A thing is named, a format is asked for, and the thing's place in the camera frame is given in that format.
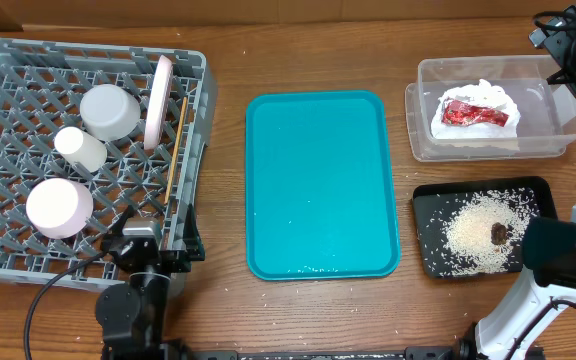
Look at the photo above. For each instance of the brown food leftover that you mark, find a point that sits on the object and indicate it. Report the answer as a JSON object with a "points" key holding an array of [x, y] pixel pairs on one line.
{"points": [[499, 234]]}

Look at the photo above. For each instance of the black rectangular tray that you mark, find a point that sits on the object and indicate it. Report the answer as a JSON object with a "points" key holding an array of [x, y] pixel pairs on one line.
{"points": [[433, 210]]}

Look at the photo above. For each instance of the spilled white rice pile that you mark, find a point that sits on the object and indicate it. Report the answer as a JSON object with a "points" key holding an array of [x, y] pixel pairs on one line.
{"points": [[473, 235]]}

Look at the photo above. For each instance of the grey-green bowl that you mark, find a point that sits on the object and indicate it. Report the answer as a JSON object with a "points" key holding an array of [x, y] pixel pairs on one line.
{"points": [[108, 112]]}

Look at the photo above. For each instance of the teal serving tray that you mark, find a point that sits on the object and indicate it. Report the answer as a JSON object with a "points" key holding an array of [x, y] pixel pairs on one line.
{"points": [[319, 194]]}

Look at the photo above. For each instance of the clear plastic waste bin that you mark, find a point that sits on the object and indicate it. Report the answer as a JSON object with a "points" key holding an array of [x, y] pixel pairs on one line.
{"points": [[547, 113]]}

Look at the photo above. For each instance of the pink bowl with leftovers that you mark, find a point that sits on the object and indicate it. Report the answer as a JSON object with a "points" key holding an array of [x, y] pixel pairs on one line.
{"points": [[59, 208]]}

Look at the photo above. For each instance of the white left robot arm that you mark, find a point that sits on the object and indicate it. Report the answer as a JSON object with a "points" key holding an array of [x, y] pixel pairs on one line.
{"points": [[132, 313]]}

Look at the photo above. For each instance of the grey dishwasher rack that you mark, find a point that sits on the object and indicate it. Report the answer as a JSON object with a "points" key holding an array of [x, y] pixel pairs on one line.
{"points": [[41, 87]]}

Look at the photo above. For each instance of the large white napkin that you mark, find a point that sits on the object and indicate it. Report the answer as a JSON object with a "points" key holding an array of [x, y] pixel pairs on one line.
{"points": [[481, 94]]}

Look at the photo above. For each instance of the white paper cup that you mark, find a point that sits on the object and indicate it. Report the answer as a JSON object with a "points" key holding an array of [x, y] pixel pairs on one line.
{"points": [[79, 147]]}

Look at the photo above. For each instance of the white round plate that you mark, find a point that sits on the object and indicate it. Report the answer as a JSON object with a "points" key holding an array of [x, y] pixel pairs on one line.
{"points": [[158, 103]]}

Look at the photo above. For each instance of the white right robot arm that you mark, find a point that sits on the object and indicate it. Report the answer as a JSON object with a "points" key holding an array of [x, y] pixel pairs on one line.
{"points": [[546, 286]]}

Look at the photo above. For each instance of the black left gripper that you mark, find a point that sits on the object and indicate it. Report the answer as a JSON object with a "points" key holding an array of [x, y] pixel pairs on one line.
{"points": [[180, 261]]}

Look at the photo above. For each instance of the red foil snack wrapper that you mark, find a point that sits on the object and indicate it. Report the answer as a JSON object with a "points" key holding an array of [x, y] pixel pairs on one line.
{"points": [[459, 113]]}

